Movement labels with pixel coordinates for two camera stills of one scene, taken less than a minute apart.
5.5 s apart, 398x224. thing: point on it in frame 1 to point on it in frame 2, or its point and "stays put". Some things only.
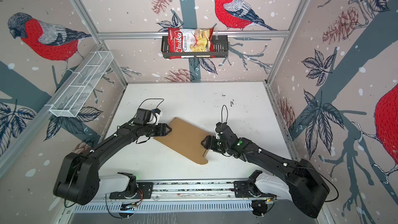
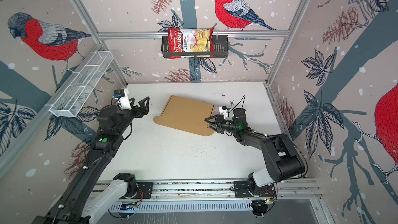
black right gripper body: x=218 y=145 to x=228 y=126
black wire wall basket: x=221 y=47 stays put
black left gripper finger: x=168 y=129 to x=142 y=105
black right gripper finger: x=207 y=142 to x=217 y=127
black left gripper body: x=158 y=130 to x=129 y=115
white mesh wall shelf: x=77 y=94 stays put
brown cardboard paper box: x=186 y=139 to x=186 y=115
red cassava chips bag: x=190 y=40 stays put
